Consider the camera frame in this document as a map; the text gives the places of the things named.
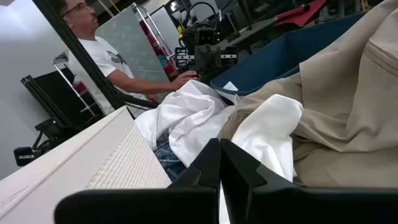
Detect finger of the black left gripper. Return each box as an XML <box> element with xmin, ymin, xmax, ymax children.
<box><xmin>194</xmin><ymin>51</ymin><xmax>208</xmax><ymax>78</ymax></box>
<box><xmin>207</xmin><ymin>51</ymin><xmax>223</xmax><ymax>78</ymax></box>

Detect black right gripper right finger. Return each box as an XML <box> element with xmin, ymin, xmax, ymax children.
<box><xmin>221</xmin><ymin>139</ymin><xmax>398</xmax><ymax>224</ymax></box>

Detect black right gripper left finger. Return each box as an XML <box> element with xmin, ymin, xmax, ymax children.
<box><xmin>54</xmin><ymin>138</ymin><xmax>221</xmax><ymax>224</ymax></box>

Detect blue plaid shirt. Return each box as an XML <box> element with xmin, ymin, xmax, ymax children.
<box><xmin>154</xmin><ymin>133</ymin><xmax>187</xmax><ymax>183</ymax></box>

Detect red patterned banner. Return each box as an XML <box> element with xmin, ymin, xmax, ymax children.
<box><xmin>139</xmin><ymin>20</ymin><xmax>181</xmax><ymax>82</ymax></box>

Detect person's hand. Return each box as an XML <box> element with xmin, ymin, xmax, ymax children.
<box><xmin>170</xmin><ymin>70</ymin><xmax>200</xmax><ymax>91</ymax></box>

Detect white label on bin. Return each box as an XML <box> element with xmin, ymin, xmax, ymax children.
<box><xmin>222</xmin><ymin>81</ymin><xmax>239</xmax><ymax>92</ymax></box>

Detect grey workbench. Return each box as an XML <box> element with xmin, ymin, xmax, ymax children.
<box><xmin>217</xmin><ymin>17</ymin><xmax>279</xmax><ymax>50</ymax></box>

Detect frosted grey panel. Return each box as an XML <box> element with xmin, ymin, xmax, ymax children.
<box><xmin>95</xmin><ymin>6</ymin><xmax>170</xmax><ymax>83</ymax></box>

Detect white crumpled shirt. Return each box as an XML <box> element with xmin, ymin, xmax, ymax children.
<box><xmin>134</xmin><ymin>79</ymin><xmax>242</xmax><ymax>167</ymax></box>

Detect chrome rack poles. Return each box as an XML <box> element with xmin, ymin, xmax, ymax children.
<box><xmin>130</xmin><ymin>2</ymin><xmax>175</xmax><ymax>63</ymax></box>

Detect blue fabric bin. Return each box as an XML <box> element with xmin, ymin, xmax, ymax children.
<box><xmin>210</xmin><ymin>12</ymin><xmax>366</xmax><ymax>96</ymax></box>

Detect white perforated laundry basket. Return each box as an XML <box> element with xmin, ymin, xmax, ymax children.
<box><xmin>0</xmin><ymin>105</ymin><xmax>172</xmax><ymax>224</ymax></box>

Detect white smooth garment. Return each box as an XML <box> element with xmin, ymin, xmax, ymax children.
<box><xmin>219</xmin><ymin>93</ymin><xmax>304</xmax><ymax>224</ymax></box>

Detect person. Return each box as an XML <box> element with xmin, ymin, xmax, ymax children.
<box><xmin>57</xmin><ymin>0</ymin><xmax>200</xmax><ymax>116</ymax></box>

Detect red cloth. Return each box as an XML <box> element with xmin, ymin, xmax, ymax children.
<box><xmin>275</xmin><ymin>0</ymin><xmax>329</xmax><ymax>28</ymax></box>

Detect beige trousers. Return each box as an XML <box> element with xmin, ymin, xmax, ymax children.
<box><xmin>217</xmin><ymin>0</ymin><xmax>398</xmax><ymax>189</ymax></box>

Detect metal shelf rack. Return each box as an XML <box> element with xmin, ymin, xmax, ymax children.
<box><xmin>51</xmin><ymin>52</ymin><xmax>99</xmax><ymax>118</ymax></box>

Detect black device with green light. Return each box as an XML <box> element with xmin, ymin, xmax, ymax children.
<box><xmin>12</xmin><ymin>118</ymin><xmax>81</xmax><ymax>167</ymax></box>

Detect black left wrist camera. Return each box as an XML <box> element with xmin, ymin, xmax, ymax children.
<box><xmin>194</xmin><ymin>27</ymin><xmax>217</xmax><ymax>46</ymax></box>

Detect black cable loop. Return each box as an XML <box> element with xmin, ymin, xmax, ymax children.
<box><xmin>185</xmin><ymin>1</ymin><xmax>218</xmax><ymax>29</ymax></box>

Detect black aluminium frame post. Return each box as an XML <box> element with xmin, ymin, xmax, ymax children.
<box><xmin>32</xmin><ymin>0</ymin><xmax>159</xmax><ymax>110</ymax></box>

